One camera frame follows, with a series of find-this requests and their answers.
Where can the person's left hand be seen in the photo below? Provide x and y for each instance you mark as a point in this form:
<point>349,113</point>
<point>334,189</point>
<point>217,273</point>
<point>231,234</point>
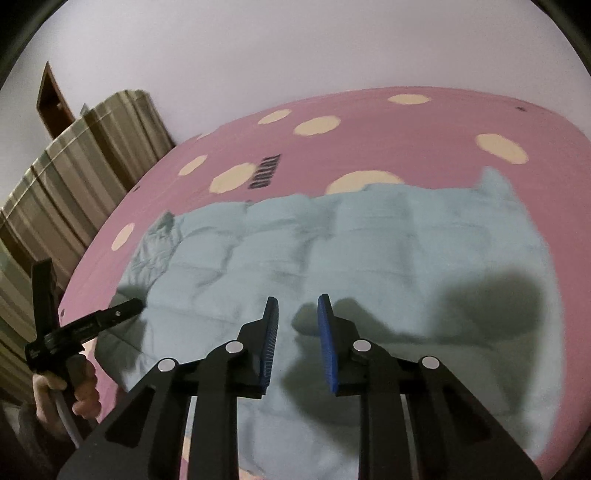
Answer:
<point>86,402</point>

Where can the light blue quilted jacket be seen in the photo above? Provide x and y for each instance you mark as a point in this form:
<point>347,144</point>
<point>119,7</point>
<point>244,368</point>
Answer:
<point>459,274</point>

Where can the dark wooden door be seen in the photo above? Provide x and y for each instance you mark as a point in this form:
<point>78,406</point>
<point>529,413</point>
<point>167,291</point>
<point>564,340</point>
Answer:
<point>51,106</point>

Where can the pink polka dot bed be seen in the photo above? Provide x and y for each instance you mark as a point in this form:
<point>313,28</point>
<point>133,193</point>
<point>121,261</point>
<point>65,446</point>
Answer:
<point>432,138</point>

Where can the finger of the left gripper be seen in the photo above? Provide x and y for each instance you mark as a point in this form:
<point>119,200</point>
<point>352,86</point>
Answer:
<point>45,303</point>
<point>89,326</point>

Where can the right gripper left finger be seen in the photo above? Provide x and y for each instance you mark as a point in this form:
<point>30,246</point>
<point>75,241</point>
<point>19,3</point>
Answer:
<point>142,437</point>

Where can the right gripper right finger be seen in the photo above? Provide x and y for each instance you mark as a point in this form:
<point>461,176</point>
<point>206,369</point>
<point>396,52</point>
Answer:
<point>417,419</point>

